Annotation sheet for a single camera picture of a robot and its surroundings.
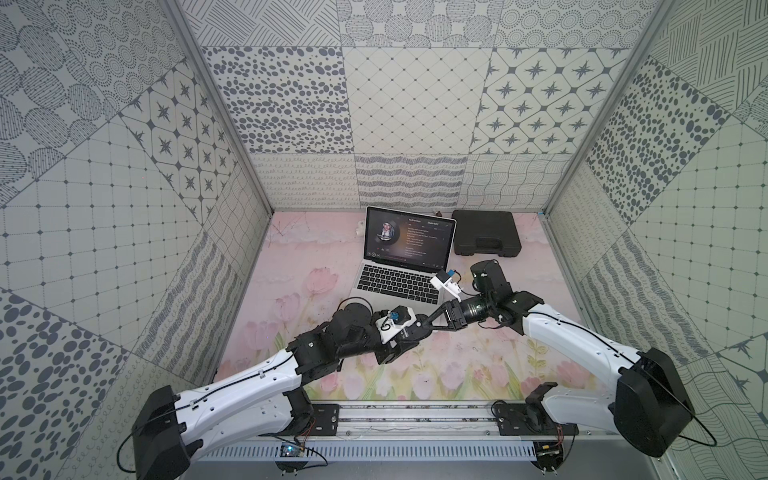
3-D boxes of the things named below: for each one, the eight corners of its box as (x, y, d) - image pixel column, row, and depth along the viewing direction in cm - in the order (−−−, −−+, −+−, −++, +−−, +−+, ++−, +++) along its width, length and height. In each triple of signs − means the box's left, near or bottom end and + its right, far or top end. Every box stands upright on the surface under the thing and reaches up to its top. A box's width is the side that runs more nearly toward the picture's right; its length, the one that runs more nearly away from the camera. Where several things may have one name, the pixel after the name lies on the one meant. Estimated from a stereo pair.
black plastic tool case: (456, 256, 107) (458, 249, 104) (449, 218, 119) (451, 210, 116) (520, 256, 107) (525, 249, 104) (507, 218, 119) (511, 210, 116)
